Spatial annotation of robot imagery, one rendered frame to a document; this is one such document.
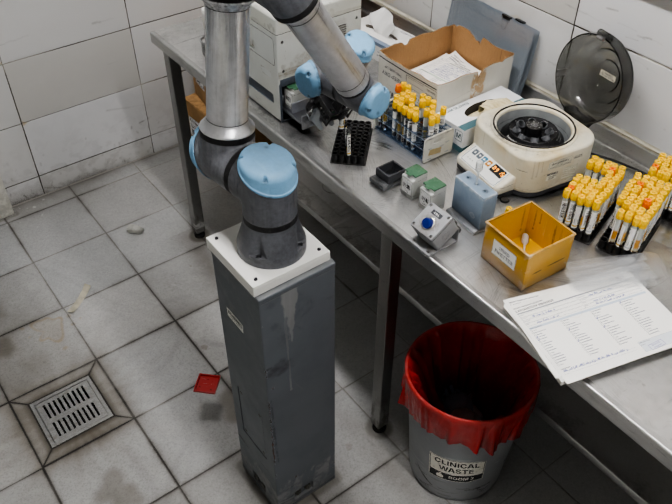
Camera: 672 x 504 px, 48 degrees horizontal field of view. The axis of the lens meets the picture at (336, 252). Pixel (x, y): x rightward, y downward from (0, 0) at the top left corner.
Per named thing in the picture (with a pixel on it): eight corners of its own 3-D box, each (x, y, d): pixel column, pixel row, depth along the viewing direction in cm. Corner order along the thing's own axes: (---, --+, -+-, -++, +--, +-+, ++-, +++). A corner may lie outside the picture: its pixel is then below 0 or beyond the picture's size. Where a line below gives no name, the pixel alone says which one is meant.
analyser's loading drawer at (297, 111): (261, 97, 210) (259, 81, 207) (280, 90, 213) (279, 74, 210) (302, 130, 198) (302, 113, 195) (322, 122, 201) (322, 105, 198)
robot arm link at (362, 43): (335, 35, 165) (363, 21, 169) (321, 65, 174) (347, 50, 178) (358, 62, 164) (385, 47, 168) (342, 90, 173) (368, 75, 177)
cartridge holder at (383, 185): (369, 181, 185) (369, 169, 182) (397, 168, 189) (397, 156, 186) (383, 192, 182) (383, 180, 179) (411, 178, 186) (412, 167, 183)
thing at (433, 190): (418, 206, 178) (420, 183, 173) (432, 198, 180) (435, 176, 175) (429, 214, 175) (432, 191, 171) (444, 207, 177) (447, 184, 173)
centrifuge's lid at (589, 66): (569, 14, 180) (594, 12, 184) (540, 107, 196) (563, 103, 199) (634, 52, 166) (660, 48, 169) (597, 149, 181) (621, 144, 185)
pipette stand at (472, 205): (445, 212, 176) (450, 177, 169) (469, 202, 179) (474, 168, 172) (472, 235, 170) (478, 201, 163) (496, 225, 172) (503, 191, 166)
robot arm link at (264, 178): (266, 236, 150) (262, 181, 141) (225, 206, 157) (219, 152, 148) (310, 211, 156) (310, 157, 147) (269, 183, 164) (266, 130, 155)
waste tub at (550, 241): (478, 256, 165) (484, 221, 158) (523, 234, 170) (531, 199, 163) (521, 292, 156) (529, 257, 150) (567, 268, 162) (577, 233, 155)
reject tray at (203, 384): (220, 377, 234) (220, 375, 233) (215, 394, 229) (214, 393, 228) (199, 374, 235) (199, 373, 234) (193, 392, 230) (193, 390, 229)
